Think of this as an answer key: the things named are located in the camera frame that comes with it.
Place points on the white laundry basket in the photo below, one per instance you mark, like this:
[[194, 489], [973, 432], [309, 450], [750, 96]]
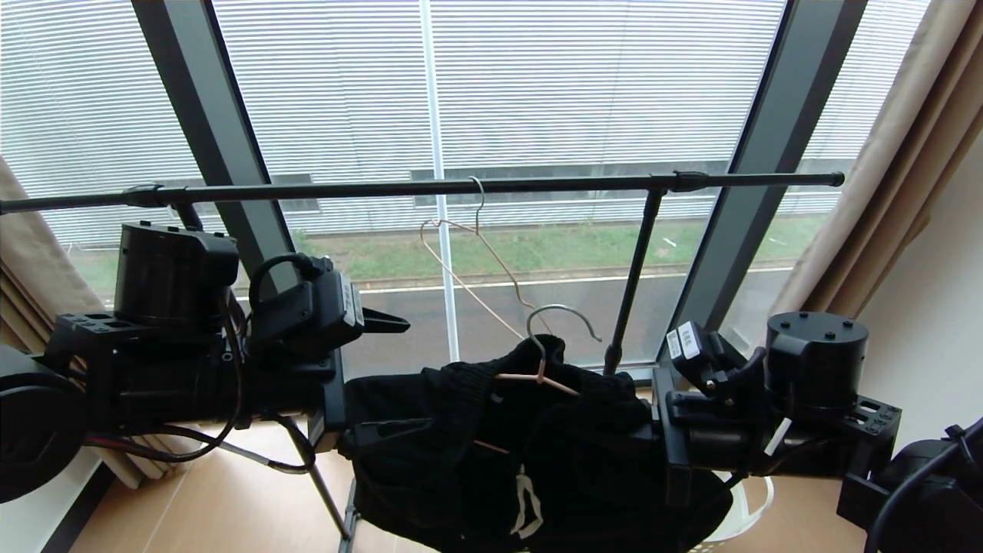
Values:
[[756, 499]]

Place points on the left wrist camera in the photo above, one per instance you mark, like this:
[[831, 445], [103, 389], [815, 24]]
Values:
[[322, 307]]

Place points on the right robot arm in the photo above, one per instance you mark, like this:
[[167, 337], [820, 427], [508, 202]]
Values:
[[818, 361]]

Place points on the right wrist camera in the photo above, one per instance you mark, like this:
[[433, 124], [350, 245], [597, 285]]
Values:
[[722, 376]]

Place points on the black shorts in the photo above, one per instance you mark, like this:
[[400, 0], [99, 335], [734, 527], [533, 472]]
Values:
[[430, 476]]

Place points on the beige curtain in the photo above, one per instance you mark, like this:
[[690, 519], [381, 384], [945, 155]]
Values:
[[906, 153], [38, 253]]

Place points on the pink clothes hanger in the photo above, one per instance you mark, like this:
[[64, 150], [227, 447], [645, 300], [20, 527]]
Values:
[[481, 201], [540, 374]]

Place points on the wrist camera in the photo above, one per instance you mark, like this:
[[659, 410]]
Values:
[[322, 307], [722, 376]]

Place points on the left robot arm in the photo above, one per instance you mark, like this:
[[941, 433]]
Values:
[[169, 276]]

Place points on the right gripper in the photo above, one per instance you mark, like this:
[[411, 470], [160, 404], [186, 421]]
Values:
[[722, 442]]

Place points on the black clothes rack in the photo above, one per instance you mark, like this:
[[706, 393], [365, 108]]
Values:
[[345, 188]]

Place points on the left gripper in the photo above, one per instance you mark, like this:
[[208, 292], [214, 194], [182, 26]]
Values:
[[192, 392]]

